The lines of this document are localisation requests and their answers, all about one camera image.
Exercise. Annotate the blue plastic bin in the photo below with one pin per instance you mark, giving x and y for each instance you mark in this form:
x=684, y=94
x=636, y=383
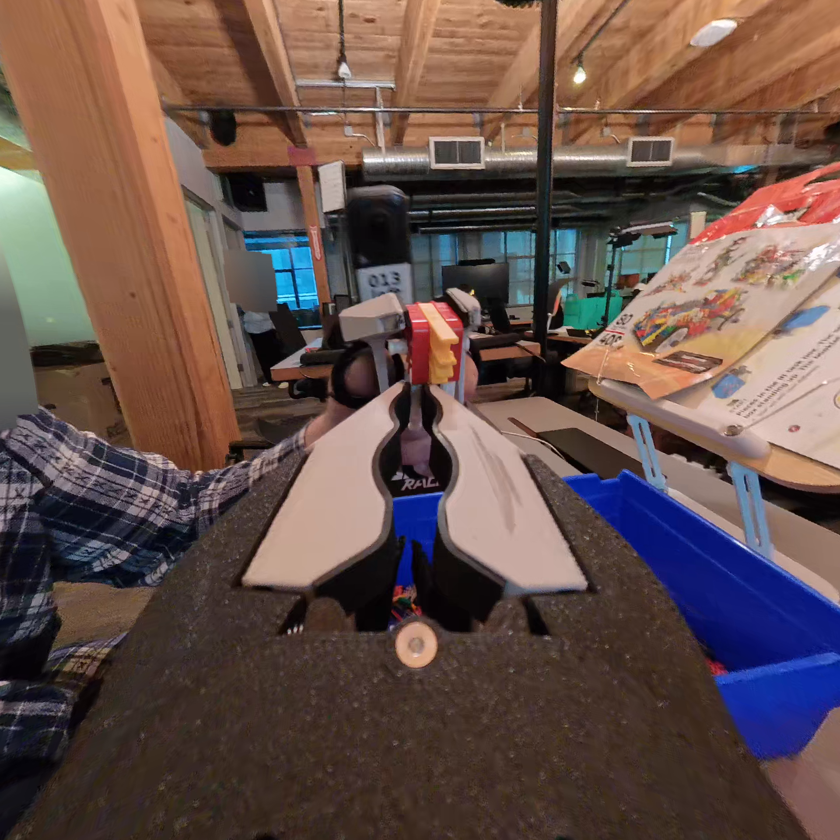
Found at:
x=709, y=617

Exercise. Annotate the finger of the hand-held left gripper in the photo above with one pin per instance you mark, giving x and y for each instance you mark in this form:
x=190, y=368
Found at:
x=466, y=328
x=374, y=328

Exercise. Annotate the wooden post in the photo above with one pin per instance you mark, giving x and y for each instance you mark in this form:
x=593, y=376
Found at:
x=118, y=223

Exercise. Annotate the black box with red print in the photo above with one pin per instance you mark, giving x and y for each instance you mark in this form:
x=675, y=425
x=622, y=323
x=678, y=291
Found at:
x=418, y=481

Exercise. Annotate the white air vent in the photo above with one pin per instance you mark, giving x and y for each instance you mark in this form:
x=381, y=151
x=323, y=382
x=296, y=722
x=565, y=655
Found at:
x=457, y=152
x=651, y=151

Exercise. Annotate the person's left forearm plaid sleeve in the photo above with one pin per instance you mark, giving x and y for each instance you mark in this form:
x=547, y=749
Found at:
x=118, y=525

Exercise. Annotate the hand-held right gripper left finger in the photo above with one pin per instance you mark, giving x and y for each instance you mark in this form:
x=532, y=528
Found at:
x=328, y=512

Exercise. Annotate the tilted board stand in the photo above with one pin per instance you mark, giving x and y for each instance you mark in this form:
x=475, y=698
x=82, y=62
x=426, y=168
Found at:
x=696, y=440

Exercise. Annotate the colourful toy package bag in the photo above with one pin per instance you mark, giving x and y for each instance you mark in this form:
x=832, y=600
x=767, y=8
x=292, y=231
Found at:
x=715, y=309

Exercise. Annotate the person's left hand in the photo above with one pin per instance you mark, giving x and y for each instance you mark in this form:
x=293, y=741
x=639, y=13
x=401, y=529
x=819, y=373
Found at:
x=344, y=394

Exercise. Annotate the black flat tablet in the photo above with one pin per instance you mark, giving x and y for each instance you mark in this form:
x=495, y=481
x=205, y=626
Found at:
x=591, y=450

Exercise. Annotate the black metal pole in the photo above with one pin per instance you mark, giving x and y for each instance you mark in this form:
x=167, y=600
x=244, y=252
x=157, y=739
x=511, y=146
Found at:
x=544, y=171

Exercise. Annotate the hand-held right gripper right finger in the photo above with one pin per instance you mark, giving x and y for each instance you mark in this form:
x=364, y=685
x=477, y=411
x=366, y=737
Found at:
x=512, y=512

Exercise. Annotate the red yellow toy construction piece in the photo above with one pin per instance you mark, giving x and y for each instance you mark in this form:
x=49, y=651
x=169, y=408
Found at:
x=431, y=344

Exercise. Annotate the silver ventilation duct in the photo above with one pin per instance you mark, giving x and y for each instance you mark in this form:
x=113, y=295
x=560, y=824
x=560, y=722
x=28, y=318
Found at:
x=565, y=160

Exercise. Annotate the black computer monitor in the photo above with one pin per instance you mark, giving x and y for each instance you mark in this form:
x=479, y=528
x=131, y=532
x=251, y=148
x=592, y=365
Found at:
x=475, y=282

